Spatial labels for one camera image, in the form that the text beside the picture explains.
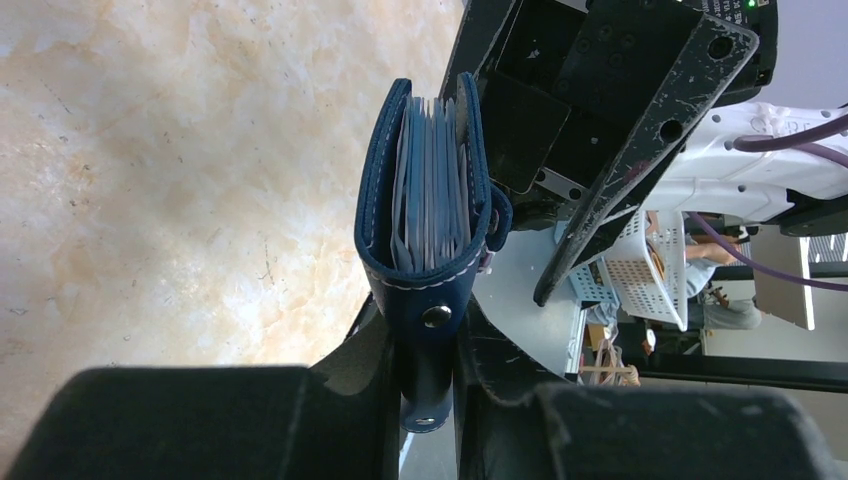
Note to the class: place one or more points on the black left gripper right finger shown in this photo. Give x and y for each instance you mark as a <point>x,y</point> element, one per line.
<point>515,419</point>

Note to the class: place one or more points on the dark blue card holder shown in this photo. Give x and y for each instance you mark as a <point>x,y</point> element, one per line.
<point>428,221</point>

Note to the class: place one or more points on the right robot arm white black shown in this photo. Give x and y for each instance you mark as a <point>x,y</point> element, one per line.
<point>762,164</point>

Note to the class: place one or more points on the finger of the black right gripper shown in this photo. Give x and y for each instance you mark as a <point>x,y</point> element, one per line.
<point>653,76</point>

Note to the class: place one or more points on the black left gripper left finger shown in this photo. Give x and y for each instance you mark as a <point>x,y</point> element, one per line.
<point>335,420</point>

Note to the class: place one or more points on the white perforated basket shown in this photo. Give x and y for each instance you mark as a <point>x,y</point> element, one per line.
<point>646,265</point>

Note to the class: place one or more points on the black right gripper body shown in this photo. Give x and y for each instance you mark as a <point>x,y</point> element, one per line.
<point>562,83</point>

